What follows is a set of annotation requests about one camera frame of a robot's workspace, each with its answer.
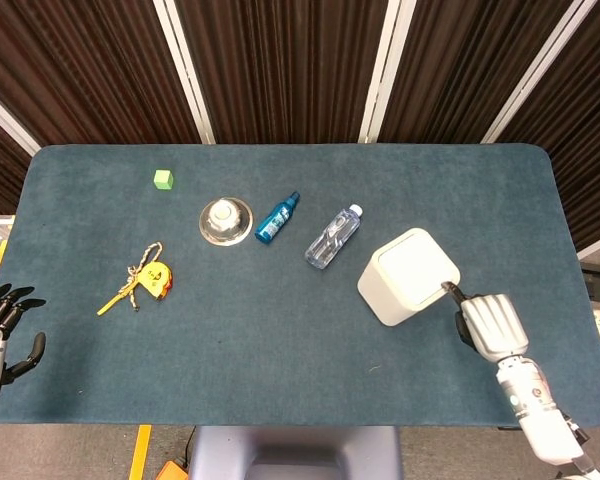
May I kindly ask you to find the orange object on floor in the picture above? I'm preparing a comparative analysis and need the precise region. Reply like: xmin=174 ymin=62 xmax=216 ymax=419
xmin=154 ymin=459 xmax=190 ymax=480

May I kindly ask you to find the braided white yellow rope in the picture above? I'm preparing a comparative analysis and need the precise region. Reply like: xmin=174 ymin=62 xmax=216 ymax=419
xmin=112 ymin=241 xmax=164 ymax=312

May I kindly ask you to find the clear plastic water bottle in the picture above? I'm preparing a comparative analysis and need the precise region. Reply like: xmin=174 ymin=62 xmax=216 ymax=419
xmin=305 ymin=203 xmax=365 ymax=270

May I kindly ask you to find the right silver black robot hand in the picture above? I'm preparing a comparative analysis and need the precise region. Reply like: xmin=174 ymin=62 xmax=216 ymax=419
xmin=440 ymin=280 xmax=530 ymax=362

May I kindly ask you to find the grey blue robot torso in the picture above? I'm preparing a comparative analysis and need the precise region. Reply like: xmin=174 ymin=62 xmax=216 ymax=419
xmin=187 ymin=425 xmax=404 ymax=480

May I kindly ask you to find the black floor cable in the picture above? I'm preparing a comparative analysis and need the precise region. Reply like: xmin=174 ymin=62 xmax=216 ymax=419
xmin=178 ymin=428 xmax=197 ymax=464

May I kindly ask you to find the blue spray bottle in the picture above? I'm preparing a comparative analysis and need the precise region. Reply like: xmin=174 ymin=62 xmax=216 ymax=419
xmin=254 ymin=190 xmax=301 ymax=246

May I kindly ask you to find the white plastic trash bin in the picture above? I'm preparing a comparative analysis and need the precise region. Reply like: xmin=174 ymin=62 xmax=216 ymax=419
xmin=356 ymin=227 xmax=462 ymax=328

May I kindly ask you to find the stainless steel bowl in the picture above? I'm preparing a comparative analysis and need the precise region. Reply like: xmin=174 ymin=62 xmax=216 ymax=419
xmin=198 ymin=197 xmax=255 ymax=246

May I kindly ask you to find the yellow tape measure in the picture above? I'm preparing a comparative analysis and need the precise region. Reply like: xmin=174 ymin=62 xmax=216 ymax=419
xmin=96 ymin=262 xmax=175 ymax=317

